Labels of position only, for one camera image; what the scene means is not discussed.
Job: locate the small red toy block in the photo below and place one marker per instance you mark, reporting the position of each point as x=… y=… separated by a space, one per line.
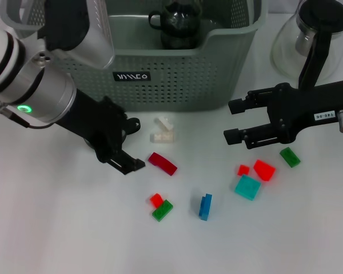
x=155 y=199
x=243 y=170

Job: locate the dark red curved block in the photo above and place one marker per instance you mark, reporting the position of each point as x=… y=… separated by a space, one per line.
x=163 y=163

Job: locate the red slope toy block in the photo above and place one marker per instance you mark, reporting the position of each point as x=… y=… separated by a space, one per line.
x=264 y=170

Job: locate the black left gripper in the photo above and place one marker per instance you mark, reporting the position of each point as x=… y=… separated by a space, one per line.
x=88 y=122

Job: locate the white toy block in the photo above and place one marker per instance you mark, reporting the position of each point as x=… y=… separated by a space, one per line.
x=160 y=138

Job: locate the teal square toy block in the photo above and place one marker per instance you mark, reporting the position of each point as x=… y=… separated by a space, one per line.
x=247 y=188

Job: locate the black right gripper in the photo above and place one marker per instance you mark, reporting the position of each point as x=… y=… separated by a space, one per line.
x=297 y=108

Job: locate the green rectangular toy block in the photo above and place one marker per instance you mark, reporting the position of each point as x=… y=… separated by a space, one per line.
x=161 y=211
x=290 y=157

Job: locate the blue toy block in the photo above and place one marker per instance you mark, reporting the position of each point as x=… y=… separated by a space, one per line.
x=205 y=207

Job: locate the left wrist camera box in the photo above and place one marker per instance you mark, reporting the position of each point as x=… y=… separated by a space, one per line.
x=97 y=42

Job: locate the grey-green perforated storage bin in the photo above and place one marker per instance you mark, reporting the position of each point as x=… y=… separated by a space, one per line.
x=174 y=85

